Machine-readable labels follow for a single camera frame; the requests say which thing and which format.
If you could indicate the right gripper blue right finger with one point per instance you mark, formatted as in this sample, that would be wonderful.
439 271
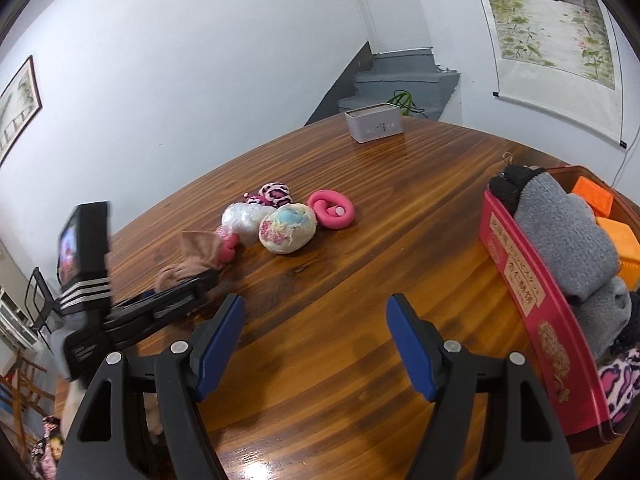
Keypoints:
522 438

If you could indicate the pink foam twist roller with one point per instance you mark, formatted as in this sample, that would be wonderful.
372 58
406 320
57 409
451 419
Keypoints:
333 209

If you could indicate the framed wall picture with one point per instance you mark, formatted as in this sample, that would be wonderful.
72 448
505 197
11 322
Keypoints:
20 102

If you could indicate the pink leopard plush toy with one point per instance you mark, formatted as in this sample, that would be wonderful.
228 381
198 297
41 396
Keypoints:
620 383

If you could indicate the pastel cream sock ball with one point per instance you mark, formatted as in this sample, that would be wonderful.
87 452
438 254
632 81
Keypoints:
287 229

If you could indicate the green paper bag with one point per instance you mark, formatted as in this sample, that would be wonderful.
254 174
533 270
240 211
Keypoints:
404 101

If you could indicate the black striped sleeve forearm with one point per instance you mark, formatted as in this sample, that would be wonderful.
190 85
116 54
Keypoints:
82 249

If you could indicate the landscape scroll painting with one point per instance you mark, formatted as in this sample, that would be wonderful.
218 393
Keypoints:
559 57

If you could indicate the grey stairs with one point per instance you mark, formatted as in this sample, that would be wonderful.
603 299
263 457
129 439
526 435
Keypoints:
372 78

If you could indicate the orange embossed cube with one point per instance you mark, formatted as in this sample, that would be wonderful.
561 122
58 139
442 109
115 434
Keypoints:
628 249
599 199

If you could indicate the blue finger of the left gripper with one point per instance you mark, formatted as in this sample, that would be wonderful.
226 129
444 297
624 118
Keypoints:
160 304

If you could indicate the left hand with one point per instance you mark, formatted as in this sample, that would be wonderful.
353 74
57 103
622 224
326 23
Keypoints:
76 394

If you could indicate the tan knotted stocking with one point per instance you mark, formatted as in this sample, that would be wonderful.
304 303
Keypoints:
200 253

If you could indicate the black metal chair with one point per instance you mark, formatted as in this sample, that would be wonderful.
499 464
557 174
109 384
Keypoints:
43 309

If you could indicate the white mesh sponge ball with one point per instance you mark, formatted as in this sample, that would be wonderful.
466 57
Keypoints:
243 220

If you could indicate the door with window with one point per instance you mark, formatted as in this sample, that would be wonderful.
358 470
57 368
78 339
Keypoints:
395 25

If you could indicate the grey sock with black cuff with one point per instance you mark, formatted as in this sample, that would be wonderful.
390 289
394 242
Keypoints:
562 229

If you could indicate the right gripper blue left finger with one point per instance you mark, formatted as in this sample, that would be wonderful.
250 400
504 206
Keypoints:
109 438

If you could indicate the red rectangular tin box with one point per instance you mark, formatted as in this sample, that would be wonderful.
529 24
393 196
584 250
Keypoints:
570 373

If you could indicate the grey tissue box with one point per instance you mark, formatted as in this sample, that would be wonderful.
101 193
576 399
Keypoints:
373 122

